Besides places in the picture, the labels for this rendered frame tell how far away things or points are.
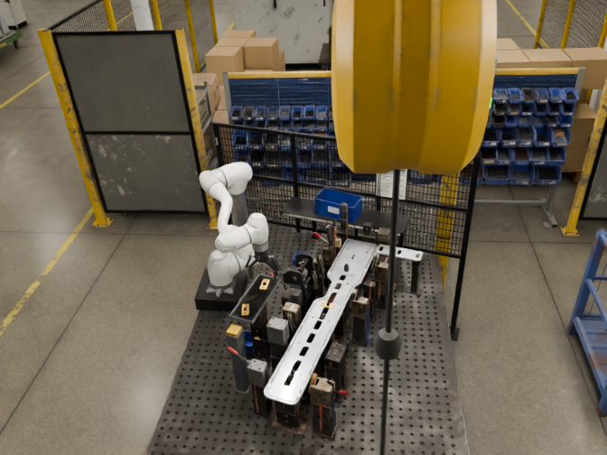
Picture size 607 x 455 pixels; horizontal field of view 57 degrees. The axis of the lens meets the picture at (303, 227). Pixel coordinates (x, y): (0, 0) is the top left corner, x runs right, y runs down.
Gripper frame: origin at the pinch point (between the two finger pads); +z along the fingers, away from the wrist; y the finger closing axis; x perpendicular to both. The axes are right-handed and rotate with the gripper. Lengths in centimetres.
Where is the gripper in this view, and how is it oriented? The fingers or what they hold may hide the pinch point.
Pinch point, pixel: (264, 277)
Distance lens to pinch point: 314.1
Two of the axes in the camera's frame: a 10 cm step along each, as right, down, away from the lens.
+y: 9.8, 0.8, -2.0
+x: 2.2, -5.6, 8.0
